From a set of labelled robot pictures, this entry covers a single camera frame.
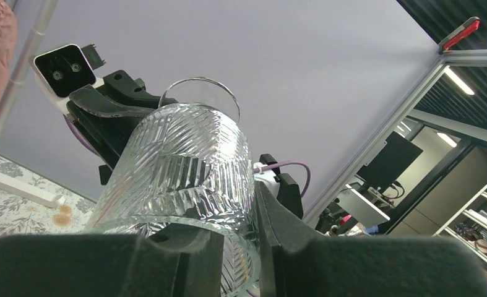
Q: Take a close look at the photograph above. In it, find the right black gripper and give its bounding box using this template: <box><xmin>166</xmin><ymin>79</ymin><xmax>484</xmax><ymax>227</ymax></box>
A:
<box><xmin>67</xmin><ymin>70</ymin><xmax>178</xmax><ymax>185</ymax></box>

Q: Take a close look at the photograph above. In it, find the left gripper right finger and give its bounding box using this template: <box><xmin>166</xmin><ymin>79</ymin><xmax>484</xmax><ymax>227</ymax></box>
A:
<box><xmin>255</xmin><ymin>182</ymin><xmax>487</xmax><ymax>296</ymax></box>

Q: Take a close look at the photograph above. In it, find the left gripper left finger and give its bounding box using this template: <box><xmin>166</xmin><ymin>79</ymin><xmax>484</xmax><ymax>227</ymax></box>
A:
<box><xmin>0</xmin><ymin>224</ymin><xmax>224</xmax><ymax>296</ymax></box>

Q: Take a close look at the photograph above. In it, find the clear ribbed wine glass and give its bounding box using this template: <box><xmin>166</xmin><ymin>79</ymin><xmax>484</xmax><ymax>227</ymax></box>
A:
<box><xmin>84</xmin><ymin>77</ymin><xmax>261</xmax><ymax>296</ymax></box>

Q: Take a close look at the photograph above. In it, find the floral table cloth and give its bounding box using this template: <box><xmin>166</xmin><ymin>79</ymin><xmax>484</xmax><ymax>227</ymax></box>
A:
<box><xmin>0</xmin><ymin>156</ymin><xmax>95</xmax><ymax>237</ymax></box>

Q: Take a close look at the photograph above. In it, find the black monitor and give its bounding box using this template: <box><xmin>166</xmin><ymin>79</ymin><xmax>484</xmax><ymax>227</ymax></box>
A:
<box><xmin>356</xmin><ymin>132</ymin><xmax>423</xmax><ymax>192</ymax></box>

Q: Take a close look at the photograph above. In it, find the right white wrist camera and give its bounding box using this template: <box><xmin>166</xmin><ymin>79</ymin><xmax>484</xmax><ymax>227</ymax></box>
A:
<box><xmin>28</xmin><ymin>43</ymin><xmax>106</xmax><ymax>116</ymax></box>

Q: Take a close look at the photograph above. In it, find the red clamp handle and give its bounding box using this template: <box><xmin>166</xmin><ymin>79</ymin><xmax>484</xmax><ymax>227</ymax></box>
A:
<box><xmin>438</xmin><ymin>16</ymin><xmax>480</xmax><ymax>55</ymax></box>

